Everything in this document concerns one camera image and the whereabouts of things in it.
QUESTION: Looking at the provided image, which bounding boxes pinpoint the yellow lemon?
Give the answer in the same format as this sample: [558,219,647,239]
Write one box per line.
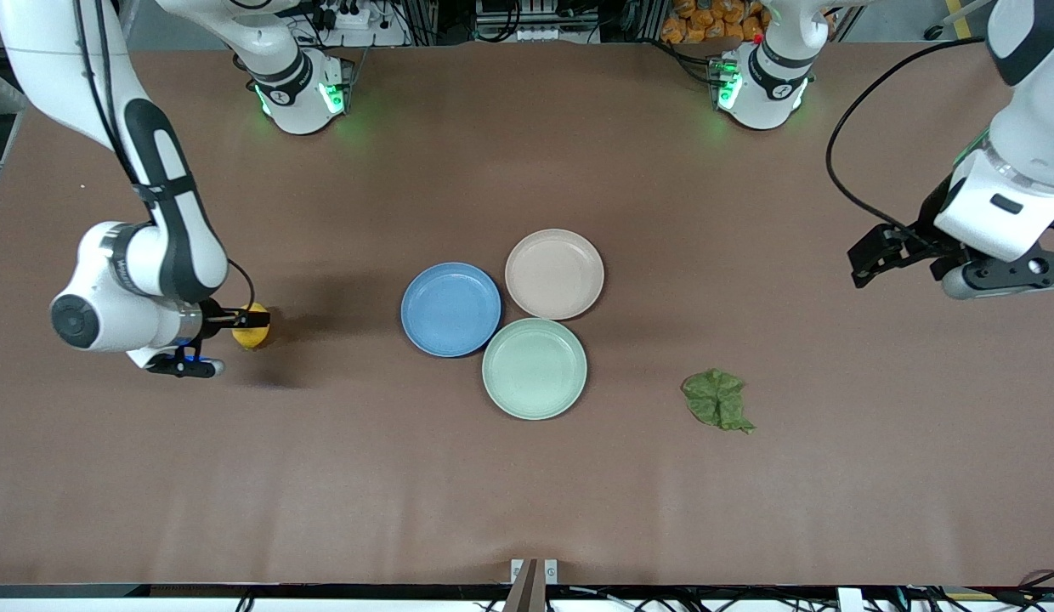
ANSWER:
[231,303,274,351]

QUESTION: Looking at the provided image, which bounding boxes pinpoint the green lettuce leaf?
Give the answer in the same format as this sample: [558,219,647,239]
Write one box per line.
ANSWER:
[681,368,758,435]

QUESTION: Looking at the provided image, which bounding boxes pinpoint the blue plate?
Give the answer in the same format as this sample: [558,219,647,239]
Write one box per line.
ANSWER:
[400,262,502,359]

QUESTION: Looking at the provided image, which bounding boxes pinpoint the pale green plate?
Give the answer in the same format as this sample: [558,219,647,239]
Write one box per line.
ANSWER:
[481,318,588,421]

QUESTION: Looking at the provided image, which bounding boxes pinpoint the bag of oranges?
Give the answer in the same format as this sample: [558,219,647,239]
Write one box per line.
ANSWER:
[660,0,770,45]

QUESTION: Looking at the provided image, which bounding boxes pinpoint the beige plate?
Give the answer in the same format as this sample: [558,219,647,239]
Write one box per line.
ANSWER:
[505,229,605,321]

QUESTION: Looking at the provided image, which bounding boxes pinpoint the white power strip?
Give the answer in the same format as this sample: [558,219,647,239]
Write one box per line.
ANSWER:
[310,0,372,31]

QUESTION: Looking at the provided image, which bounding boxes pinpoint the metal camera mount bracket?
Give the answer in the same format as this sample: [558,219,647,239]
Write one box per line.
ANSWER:
[503,558,559,612]

